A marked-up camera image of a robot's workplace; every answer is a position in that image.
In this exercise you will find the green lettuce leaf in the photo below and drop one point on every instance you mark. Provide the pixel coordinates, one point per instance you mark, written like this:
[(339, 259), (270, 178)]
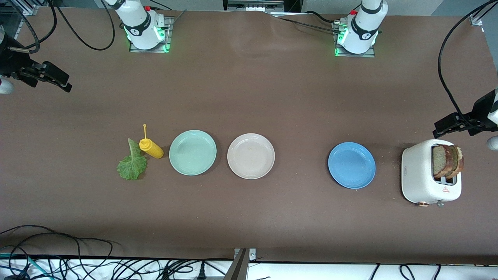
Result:
[(132, 167)]

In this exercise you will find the white toaster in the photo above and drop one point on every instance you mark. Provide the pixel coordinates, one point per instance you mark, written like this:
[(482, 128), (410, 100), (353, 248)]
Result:
[(416, 175)]

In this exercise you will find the brown bread slice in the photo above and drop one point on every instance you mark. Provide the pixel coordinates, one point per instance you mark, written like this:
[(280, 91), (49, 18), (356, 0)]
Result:
[(460, 159), (439, 161)]

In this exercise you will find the blue plate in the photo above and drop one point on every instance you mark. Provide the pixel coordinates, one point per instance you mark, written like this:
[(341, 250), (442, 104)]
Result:
[(351, 165)]

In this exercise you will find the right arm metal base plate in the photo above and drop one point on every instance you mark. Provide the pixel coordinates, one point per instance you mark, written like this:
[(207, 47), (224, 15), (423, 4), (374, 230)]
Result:
[(168, 33)]

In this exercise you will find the aluminium frame profile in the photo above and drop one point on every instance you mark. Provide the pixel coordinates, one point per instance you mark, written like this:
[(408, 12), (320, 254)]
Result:
[(29, 7)]

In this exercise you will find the grey metal bracket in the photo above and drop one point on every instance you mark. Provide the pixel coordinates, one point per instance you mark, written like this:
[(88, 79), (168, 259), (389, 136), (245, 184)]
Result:
[(239, 268)]

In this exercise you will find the small aluminium corner bracket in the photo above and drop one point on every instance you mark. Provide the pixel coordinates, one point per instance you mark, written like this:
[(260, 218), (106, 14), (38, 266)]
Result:
[(475, 20)]

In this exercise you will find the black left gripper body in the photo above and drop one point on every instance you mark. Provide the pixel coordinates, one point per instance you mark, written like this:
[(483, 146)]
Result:
[(479, 110)]

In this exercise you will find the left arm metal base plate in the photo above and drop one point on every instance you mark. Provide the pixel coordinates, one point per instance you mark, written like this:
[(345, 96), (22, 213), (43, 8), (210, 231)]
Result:
[(369, 55)]

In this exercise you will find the black metal frame unit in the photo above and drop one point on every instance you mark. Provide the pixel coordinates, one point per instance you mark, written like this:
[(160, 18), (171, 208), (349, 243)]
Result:
[(253, 4)]

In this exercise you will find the mint green plate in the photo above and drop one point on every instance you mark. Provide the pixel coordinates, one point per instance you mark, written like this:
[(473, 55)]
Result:
[(192, 152)]

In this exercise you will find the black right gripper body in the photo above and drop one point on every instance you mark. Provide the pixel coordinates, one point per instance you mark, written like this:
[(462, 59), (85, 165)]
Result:
[(12, 63)]

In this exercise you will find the beige plate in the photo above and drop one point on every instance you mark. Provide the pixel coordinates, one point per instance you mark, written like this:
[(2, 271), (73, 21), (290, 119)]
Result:
[(251, 156)]

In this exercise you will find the yellow mustard squeeze bottle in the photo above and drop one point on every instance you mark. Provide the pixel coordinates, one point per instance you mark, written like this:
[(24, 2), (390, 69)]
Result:
[(153, 149)]

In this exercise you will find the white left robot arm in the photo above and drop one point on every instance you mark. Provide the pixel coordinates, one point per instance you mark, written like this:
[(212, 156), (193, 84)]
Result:
[(365, 27)]

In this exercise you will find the black power plug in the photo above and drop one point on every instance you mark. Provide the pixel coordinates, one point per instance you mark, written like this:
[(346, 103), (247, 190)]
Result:
[(201, 272)]

